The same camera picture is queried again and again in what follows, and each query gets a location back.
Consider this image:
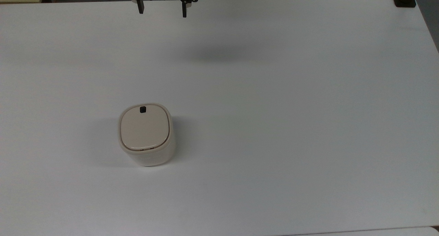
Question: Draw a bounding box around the beige trash bin lid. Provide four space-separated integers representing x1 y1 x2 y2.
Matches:
120 105 170 151

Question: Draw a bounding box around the cream trash bin body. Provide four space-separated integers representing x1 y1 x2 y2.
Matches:
118 102 176 167

